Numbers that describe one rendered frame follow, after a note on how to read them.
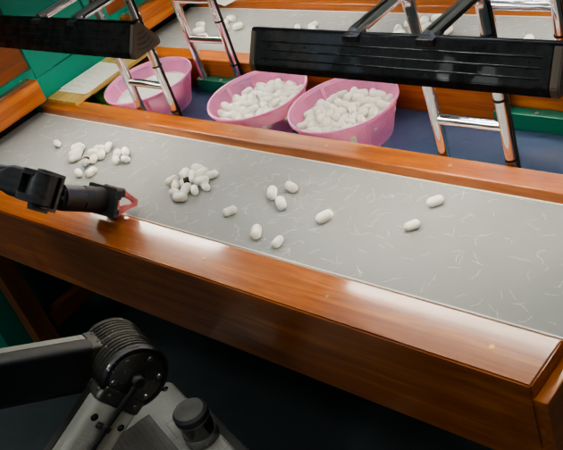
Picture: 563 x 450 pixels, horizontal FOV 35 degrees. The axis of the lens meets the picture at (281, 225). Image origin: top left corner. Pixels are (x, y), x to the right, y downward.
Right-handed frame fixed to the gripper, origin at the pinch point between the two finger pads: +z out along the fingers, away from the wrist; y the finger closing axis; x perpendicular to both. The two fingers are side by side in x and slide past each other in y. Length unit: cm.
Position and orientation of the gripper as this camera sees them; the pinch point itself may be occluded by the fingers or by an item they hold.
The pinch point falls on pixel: (134, 202)
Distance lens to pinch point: 201.4
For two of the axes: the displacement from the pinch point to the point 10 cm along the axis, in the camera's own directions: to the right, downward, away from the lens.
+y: -7.3, -1.8, 6.6
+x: -1.6, 9.8, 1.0
